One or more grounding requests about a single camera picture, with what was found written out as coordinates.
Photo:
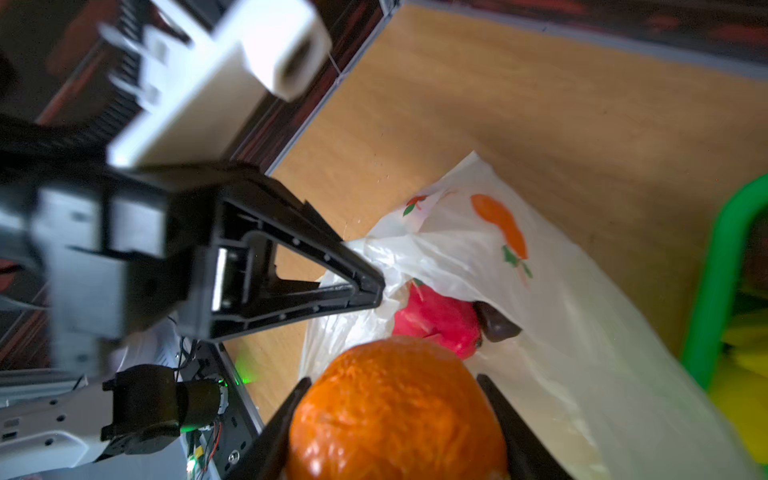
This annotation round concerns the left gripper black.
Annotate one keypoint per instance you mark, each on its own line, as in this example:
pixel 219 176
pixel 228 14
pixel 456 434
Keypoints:
pixel 115 246

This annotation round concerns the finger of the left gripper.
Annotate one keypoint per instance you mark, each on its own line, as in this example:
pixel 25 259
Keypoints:
pixel 260 214
pixel 269 310

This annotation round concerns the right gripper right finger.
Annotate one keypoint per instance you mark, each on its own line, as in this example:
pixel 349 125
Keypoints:
pixel 527 457

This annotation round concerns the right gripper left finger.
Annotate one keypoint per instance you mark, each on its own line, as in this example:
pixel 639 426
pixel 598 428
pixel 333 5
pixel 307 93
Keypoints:
pixel 267 457

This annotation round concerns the white plastic bag orange print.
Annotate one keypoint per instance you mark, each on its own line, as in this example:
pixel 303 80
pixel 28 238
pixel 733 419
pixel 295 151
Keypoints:
pixel 587 373

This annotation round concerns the small orange fruit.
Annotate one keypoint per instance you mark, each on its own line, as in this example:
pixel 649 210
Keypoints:
pixel 399 408

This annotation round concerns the pink dragon fruit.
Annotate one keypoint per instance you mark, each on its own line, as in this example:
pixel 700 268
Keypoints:
pixel 448 322

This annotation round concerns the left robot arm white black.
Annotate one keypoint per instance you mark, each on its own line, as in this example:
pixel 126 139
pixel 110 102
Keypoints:
pixel 220 248

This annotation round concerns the dark purple fruit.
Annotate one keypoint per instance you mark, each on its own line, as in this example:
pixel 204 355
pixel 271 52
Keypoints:
pixel 495 326

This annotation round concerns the yellow banana bunch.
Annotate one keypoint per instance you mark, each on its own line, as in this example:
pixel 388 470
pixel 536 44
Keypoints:
pixel 739 385

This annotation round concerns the green plastic basket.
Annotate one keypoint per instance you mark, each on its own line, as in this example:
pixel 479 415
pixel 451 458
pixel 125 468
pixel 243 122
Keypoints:
pixel 717 286

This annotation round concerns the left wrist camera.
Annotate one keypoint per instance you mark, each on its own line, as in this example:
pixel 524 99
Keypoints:
pixel 196 96

